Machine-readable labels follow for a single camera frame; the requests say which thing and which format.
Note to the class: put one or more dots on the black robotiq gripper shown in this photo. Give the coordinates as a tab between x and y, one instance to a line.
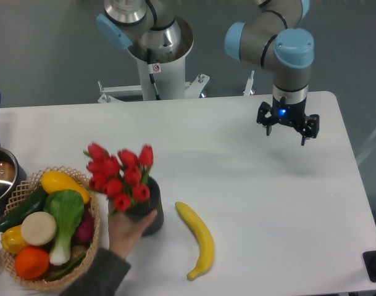
292	115

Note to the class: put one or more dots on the dark grey ribbed vase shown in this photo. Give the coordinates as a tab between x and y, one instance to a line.
153	200

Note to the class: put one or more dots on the red tulip bouquet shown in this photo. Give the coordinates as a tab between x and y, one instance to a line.
123	178

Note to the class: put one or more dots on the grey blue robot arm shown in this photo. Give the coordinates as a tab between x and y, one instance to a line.
273	41

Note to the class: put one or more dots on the grey sleeved forearm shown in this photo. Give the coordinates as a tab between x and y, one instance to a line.
103	277

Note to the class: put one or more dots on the person's hand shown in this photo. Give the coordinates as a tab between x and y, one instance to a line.
124	234

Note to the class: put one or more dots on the yellow banana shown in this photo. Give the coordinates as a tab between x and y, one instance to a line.
203	237

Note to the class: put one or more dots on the black device at edge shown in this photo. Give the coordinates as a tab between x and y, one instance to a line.
370	263

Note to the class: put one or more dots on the purple sweet potato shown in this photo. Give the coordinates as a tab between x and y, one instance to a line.
85	231

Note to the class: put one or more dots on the green bok choy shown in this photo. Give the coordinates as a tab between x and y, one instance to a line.
67	209

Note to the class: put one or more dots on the yellow squash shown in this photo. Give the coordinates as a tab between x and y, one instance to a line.
53	181

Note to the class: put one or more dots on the woven wicker basket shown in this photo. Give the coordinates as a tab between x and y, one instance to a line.
23	190

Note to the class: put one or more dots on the green bean pod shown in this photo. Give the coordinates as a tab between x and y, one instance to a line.
67	269

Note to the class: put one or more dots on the green cucumber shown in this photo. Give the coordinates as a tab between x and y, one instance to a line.
33	203

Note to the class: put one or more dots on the white round radish slice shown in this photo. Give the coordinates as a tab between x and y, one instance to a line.
38	228

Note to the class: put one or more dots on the orange fruit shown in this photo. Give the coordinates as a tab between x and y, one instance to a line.
31	263

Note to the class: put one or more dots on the yellow bell pepper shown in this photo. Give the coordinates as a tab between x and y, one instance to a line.
13	241

